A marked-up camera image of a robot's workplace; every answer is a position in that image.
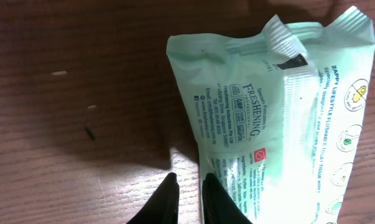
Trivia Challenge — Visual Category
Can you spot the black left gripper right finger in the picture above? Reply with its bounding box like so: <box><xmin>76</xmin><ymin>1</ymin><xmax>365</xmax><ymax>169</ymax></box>
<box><xmin>201</xmin><ymin>173</ymin><xmax>252</xmax><ymax>224</ymax></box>

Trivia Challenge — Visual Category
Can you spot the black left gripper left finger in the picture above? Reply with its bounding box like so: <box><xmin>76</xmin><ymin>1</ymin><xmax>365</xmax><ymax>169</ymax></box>
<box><xmin>127</xmin><ymin>172</ymin><xmax>180</xmax><ymax>224</ymax></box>

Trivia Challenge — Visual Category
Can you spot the mint green wipes packet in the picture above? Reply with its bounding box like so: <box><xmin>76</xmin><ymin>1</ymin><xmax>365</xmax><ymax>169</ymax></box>
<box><xmin>166</xmin><ymin>6</ymin><xmax>375</xmax><ymax>223</ymax></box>

